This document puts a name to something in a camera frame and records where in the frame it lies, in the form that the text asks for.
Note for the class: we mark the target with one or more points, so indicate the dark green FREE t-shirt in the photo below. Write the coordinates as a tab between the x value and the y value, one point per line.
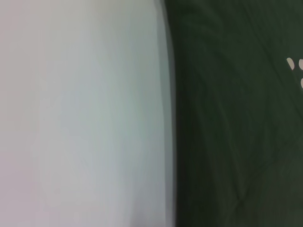
236	118

